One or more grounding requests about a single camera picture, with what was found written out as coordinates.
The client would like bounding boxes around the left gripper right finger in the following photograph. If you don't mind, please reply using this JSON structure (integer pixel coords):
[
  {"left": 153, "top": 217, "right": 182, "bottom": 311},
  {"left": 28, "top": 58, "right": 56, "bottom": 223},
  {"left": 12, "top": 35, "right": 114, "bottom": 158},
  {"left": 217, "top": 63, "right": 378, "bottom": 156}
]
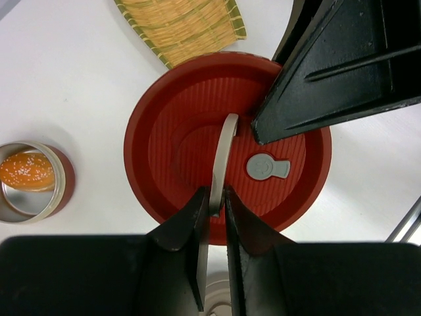
[{"left": 225, "top": 187, "right": 420, "bottom": 315}]

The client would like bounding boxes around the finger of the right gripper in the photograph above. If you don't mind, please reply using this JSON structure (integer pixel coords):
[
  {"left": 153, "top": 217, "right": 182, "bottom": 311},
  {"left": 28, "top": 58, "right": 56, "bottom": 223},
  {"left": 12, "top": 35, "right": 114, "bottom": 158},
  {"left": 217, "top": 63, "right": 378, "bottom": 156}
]
[
  {"left": 251, "top": 0, "right": 420, "bottom": 144},
  {"left": 272, "top": 0, "right": 332, "bottom": 63}
]

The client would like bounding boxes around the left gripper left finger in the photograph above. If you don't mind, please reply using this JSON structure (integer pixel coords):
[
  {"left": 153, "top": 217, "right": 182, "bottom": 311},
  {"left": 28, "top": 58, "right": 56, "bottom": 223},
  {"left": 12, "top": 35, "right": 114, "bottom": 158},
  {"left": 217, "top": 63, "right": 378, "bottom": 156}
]
[{"left": 1, "top": 187, "right": 209, "bottom": 315}]

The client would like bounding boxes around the red lid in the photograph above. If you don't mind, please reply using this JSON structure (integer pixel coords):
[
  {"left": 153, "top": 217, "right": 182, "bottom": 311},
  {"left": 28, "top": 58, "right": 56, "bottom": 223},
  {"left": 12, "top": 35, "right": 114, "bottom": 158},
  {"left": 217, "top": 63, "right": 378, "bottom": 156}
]
[{"left": 124, "top": 52, "right": 332, "bottom": 231}]

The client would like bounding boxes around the red steel container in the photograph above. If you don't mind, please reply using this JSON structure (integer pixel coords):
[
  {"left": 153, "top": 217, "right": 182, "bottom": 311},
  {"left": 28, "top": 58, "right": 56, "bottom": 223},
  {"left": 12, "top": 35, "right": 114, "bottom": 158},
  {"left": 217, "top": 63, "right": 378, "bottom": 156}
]
[{"left": 1, "top": 141, "right": 76, "bottom": 224}]

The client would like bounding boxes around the orange food piece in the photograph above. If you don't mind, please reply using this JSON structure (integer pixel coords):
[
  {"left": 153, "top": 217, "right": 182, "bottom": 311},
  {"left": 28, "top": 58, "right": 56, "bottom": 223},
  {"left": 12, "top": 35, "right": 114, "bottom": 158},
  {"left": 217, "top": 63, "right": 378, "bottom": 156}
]
[{"left": 1, "top": 152, "right": 55, "bottom": 192}]

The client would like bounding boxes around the beige lid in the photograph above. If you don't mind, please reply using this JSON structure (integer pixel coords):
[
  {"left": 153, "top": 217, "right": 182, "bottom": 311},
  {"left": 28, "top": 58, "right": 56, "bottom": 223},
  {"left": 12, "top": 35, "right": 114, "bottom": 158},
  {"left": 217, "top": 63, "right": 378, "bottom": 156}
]
[{"left": 200, "top": 271, "right": 233, "bottom": 316}]

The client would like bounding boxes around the yellow bamboo tray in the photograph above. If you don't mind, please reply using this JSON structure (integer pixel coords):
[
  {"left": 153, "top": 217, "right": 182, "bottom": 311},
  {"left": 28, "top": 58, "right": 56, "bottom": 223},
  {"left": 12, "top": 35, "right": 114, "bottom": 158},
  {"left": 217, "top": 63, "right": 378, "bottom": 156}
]
[{"left": 114, "top": 0, "right": 247, "bottom": 69}]

